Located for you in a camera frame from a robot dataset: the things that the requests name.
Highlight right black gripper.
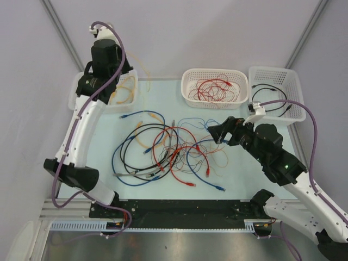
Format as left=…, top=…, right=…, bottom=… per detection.
left=207, top=116, right=266, bottom=164

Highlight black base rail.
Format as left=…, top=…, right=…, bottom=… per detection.
left=89, top=198, right=274, bottom=236

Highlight thin yellow wire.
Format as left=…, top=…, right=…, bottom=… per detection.
left=126, top=51, right=152, bottom=109

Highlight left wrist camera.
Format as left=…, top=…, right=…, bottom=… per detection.
left=89, top=26, right=118, bottom=43

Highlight thin dark red wire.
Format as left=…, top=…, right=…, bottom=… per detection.
left=188, top=78, right=243, bottom=104

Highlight red ethernet cable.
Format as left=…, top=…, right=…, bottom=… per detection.
left=151, top=127, right=202, bottom=172
left=169, top=145, right=211, bottom=188
left=197, top=79, right=233, bottom=102

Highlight white slotted cable duct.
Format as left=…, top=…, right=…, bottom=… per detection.
left=50, top=220, right=255, bottom=233

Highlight yellow ethernet cable in basket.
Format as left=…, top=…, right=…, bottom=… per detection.
left=110, top=85, right=128, bottom=105

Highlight right white plastic basket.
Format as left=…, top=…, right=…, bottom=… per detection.
left=248, top=66, right=306, bottom=126

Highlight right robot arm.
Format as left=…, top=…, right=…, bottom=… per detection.
left=208, top=117, right=347, bottom=260

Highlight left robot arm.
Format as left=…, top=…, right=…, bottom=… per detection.
left=43, top=39, right=130, bottom=218

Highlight thin orange wire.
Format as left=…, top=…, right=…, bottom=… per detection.
left=173, top=135, right=229, bottom=177

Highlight middle white plastic basket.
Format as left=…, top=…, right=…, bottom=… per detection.
left=181, top=69, right=250, bottom=109

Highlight white plastic basket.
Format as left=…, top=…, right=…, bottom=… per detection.
left=181, top=69, right=250, bottom=109
left=67, top=68, right=139, bottom=115
left=248, top=66, right=306, bottom=126

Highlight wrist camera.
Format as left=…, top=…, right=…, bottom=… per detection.
left=89, top=26, right=118, bottom=43
left=243, top=102, right=266, bottom=126

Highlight long blue ethernet cable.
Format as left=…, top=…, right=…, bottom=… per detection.
left=110, top=110, right=166, bottom=187

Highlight left white plastic basket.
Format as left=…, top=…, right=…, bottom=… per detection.
left=67, top=68, right=139, bottom=115

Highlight black cable in basket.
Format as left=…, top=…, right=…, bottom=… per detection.
left=250, top=86, right=293, bottom=117

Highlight thin blue wire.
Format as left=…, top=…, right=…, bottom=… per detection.
left=176, top=116, right=218, bottom=136

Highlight yellow ethernet cable on table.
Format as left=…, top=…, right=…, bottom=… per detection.
left=134, top=113, right=165, bottom=150

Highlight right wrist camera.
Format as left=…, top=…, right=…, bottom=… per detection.
left=243, top=102, right=266, bottom=126

